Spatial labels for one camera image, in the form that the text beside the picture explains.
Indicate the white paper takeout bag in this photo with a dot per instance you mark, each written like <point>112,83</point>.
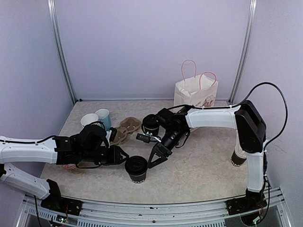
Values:
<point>199,90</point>

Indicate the aluminium front frame rail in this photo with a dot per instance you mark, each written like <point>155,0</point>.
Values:
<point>196,214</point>

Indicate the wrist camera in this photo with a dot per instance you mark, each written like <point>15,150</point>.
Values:
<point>111,134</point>
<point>147,138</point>

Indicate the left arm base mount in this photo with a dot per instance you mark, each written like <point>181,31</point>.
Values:
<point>63,205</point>

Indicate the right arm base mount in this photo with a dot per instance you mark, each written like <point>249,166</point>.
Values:
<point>245,204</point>

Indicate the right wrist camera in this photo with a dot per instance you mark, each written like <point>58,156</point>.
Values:
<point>147,138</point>

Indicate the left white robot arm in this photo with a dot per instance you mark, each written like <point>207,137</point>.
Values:
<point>42,151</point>

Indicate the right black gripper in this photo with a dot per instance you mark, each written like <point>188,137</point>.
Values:
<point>162,159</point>

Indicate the black cup holding straws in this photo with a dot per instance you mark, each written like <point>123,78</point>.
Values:
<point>238,156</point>

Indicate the black plastic cup lid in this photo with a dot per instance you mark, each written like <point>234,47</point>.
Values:
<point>150,122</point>

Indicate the black paper coffee cup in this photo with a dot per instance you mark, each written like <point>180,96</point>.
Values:
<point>153,132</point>

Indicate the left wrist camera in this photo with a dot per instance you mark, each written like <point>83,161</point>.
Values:
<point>111,134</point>

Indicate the brown cardboard cup carrier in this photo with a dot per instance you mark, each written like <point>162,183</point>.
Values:
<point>127,126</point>

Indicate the light blue ceramic mug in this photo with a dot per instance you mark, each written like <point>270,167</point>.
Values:
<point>104,117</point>

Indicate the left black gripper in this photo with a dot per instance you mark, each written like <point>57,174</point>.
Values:
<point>115,157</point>

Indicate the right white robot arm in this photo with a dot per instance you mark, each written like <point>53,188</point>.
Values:
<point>244,118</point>

